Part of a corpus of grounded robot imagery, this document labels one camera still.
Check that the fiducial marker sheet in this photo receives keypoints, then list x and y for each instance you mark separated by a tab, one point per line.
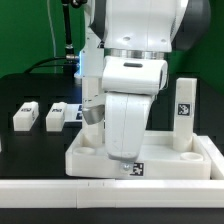
73	113

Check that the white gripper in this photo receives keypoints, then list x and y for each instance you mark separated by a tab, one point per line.
126	117

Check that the white L-shaped wall fence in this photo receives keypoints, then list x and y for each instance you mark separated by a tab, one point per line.
119	193

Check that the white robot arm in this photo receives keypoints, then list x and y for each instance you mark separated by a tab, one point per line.
121	81

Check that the white desk tabletop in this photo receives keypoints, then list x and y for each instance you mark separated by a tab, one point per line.
157	160

